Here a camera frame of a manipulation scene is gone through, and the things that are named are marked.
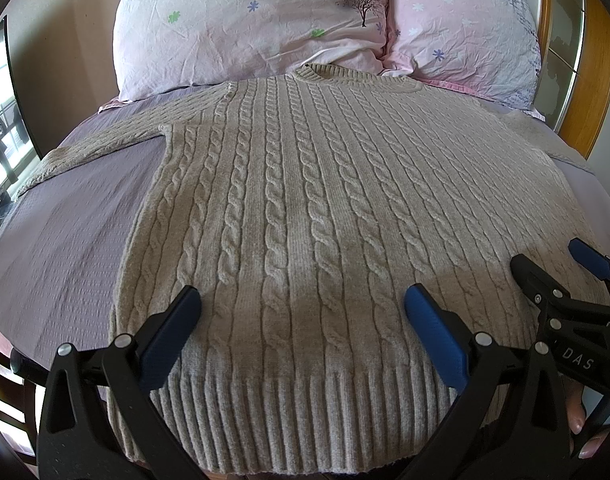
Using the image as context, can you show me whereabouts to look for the wooden headboard frame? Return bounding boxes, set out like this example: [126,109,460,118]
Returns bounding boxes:
[527,0,610,157]

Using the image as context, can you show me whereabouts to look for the beige cable knit sweater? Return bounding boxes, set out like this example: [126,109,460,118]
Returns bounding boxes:
[32,64,608,474]

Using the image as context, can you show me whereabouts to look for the person right hand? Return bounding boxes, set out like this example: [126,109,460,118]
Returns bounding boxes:
[564,380,610,460]

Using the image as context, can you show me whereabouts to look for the white floral pillow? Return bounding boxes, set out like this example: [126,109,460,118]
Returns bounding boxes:
[113,0,387,103]

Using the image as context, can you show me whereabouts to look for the pink floral pillow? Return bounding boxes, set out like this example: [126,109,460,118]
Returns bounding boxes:
[382,0,541,113]

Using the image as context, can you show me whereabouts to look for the lilac textured bed sheet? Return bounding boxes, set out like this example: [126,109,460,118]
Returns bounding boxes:
[0,75,610,382]

